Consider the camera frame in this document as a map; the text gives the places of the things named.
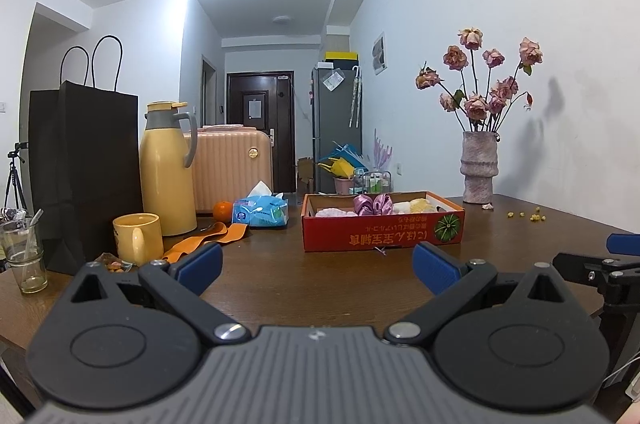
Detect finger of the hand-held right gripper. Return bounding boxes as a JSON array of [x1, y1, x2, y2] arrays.
[[606, 233, 640, 256], [552, 252, 640, 287]]

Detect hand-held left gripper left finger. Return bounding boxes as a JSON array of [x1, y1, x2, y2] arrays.
[[57, 243, 251, 346]]

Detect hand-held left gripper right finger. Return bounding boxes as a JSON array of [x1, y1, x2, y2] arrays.
[[384, 241, 581, 346]]

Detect light pink satin scrunchie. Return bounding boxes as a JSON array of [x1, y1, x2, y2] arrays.
[[372, 193, 397, 216]]

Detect red cardboard box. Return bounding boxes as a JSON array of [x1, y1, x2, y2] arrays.
[[301, 190, 466, 253]]

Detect yellow mug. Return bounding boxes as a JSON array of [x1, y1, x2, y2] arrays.
[[112, 213, 165, 266]]

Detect yellow petal crumbs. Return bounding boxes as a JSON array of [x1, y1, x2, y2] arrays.
[[506, 207, 547, 222]]

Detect blue tissue pack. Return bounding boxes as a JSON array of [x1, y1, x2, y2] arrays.
[[231, 180, 290, 229]]

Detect snack packet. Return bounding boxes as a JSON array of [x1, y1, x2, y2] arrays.
[[95, 252, 133, 274]]

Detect yellow thermos jug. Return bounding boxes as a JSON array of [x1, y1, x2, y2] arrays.
[[139, 100, 198, 237]]

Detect pink suitcase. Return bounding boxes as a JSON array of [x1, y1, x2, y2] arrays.
[[182, 124, 274, 213]]

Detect storage rack with bottles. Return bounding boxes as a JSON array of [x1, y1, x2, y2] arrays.
[[350, 169, 393, 195]]

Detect pink ribbed vase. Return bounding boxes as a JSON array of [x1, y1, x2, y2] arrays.
[[461, 131, 500, 205]]

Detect purple feather decoration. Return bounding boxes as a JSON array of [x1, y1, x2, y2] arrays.
[[372, 129, 393, 172]]

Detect dark entrance door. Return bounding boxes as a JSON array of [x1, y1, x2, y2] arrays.
[[226, 71, 296, 194]]

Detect brown cardboard box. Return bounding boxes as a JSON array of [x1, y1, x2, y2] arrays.
[[297, 157, 316, 194]]

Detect black paper bag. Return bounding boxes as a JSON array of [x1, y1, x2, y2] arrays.
[[27, 35, 141, 276]]

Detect dried pink roses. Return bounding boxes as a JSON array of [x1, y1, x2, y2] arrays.
[[415, 26, 544, 135]]

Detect interior side door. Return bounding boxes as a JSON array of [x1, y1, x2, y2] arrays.
[[201, 54, 218, 127]]

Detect grey refrigerator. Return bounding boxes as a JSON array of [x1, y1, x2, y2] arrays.
[[311, 64, 363, 195]]

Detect clear glass cup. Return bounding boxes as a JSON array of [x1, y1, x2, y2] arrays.
[[0, 208, 49, 295]]

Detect white folded umbrella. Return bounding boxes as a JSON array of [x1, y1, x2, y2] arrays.
[[349, 65, 362, 128]]

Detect clear plastic bag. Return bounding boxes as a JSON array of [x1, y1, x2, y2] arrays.
[[322, 69, 346, 92]]

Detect orange strap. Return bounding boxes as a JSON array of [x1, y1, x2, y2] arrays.
[[162, 221, 250, 264]]

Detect black camera tripod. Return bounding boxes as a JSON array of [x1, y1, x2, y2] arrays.
[[4, 141, 30, 212]]

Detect wall picture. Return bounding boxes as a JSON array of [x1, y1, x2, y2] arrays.
[[372, 31, 387, 76]]

